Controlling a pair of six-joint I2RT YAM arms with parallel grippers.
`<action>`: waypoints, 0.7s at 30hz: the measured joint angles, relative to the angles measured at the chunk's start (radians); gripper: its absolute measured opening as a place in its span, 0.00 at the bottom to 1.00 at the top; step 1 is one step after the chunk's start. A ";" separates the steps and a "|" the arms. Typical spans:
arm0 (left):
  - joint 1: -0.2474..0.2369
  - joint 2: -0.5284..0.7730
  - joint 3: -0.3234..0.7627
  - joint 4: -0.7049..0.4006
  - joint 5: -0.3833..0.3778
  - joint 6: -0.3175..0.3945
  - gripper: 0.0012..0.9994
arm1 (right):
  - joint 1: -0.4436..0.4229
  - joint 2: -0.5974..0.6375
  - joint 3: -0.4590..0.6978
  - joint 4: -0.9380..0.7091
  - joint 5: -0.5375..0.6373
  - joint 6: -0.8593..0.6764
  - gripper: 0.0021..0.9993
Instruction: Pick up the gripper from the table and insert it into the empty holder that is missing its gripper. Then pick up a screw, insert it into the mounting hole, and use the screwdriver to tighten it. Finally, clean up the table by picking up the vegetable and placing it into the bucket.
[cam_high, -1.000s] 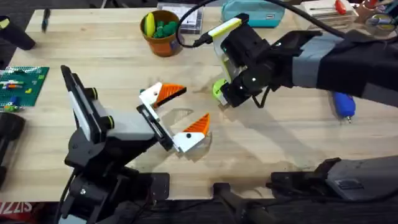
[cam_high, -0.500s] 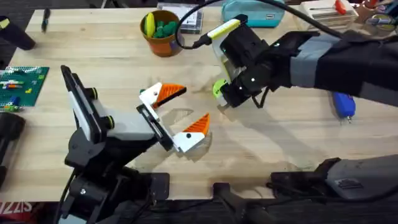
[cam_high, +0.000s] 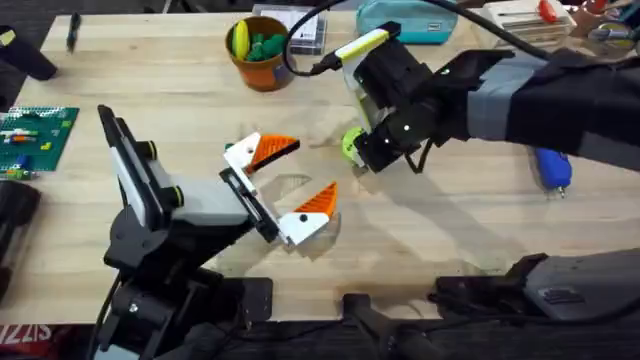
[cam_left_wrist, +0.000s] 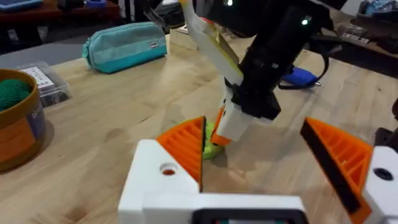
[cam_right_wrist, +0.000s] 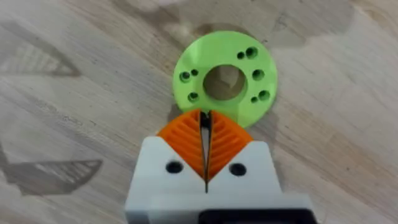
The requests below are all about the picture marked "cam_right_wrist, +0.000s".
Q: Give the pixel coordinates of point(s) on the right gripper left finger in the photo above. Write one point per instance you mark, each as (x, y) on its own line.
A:
(174, 149)

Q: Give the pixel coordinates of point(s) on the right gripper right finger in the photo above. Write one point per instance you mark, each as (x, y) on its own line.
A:
(236, 149)

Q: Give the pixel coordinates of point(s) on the green disc with holes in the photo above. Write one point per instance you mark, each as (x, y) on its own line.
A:
(224, 49)

